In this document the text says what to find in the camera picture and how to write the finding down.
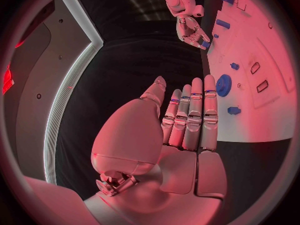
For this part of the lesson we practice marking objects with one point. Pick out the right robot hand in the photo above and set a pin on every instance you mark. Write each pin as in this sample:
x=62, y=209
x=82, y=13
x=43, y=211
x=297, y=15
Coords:
x=188, y=29

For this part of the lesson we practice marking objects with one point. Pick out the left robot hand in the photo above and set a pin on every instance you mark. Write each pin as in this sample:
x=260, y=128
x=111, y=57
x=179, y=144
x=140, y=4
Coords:
x=131, y=135

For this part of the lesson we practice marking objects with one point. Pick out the short blue cylinder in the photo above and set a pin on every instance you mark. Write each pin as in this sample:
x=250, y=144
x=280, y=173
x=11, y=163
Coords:
x=206, y=44

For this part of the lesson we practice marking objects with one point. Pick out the white task board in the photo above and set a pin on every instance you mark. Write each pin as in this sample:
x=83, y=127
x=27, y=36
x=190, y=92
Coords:
x=255, y=101

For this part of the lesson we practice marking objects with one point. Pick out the small blue peg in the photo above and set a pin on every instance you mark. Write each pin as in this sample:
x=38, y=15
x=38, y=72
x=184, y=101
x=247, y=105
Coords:
x=216, y=35

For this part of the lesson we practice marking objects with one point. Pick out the long blue cylinder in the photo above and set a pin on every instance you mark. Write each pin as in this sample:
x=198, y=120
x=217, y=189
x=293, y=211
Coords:
x=222, y=24

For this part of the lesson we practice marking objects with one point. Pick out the blue gear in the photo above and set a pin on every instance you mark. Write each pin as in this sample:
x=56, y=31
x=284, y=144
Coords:
x=223, y=85

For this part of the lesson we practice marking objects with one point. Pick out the blue plug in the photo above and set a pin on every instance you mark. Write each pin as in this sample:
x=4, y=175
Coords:
x=234, y=110

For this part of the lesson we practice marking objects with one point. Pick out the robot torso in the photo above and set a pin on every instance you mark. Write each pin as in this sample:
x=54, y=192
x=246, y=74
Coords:
x=46, y=75

